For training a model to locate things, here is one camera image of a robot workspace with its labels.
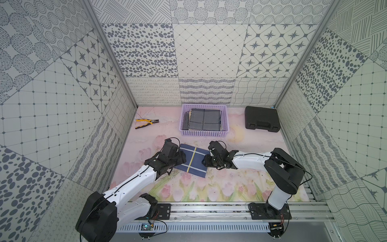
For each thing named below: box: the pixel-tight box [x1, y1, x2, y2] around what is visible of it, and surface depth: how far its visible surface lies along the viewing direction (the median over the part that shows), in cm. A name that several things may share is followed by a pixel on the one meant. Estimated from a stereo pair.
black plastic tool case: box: [244, 105, 281, 133], surface depth 106 cm
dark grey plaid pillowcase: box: [182, 108, 223, 132], surface depth 109 cm
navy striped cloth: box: [173, 143, 211, 178], surface depth 92 cm
